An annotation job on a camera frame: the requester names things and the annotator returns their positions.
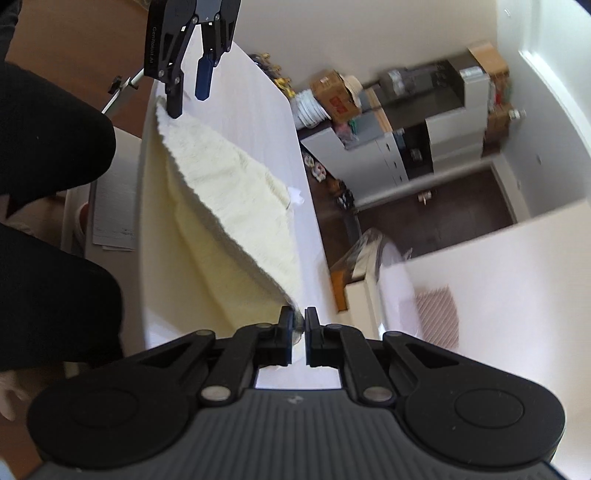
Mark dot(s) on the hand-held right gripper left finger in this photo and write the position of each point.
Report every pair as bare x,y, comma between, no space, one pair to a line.
288,337

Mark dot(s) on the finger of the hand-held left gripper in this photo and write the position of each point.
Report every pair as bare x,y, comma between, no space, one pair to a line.
205,76
171,50

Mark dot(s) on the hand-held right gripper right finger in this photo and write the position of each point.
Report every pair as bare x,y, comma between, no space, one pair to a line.
310,339

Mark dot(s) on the cream terry towel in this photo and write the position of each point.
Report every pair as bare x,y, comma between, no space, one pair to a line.
221,194

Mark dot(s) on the yellow oil bottle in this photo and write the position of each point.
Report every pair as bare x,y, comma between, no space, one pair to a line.
258,57
290,93
282,82
272,68

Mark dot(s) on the orange stool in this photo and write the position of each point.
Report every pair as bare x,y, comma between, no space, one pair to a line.
340,290

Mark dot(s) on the metal stand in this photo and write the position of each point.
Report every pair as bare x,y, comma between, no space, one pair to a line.
122,90

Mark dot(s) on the glass-topped dining table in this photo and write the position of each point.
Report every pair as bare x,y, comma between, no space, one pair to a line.
392,295

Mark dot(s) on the white plastic bucket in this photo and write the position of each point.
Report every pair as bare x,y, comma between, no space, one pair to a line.
309,110

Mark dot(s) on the cardboard box with red print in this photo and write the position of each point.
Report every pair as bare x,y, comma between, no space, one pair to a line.
334,94

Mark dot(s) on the pair of black shoes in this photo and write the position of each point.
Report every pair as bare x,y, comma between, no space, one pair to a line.
348,200

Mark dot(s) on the pair of white sneakers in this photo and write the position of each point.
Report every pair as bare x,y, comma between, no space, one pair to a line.
317,169

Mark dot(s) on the person's black trousers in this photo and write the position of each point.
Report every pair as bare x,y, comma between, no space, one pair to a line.
51,138

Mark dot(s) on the straw hat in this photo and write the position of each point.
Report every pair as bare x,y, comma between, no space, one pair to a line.
354,85

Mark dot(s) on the pink plastic bag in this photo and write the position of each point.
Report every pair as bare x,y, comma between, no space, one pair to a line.
344,136

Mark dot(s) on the pair of brown shoes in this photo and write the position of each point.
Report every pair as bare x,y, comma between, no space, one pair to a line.
336,186

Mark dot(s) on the white paper sheet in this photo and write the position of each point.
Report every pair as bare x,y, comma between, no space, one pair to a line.
113,207

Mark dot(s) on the grey and white cabinet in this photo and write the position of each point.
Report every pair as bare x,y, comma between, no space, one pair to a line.
443,134

